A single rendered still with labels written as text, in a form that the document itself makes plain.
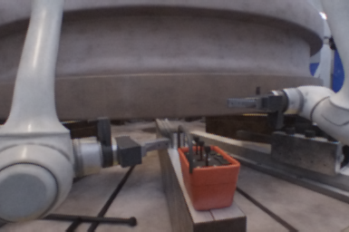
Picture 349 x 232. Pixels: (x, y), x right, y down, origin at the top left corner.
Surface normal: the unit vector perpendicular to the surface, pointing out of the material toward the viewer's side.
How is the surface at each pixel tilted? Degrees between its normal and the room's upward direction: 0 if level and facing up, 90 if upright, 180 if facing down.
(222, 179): 97
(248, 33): 90
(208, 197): 97
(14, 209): 86
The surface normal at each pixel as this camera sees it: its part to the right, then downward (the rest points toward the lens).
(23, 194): 0.49, 0.08
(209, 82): 0.22, 0.11
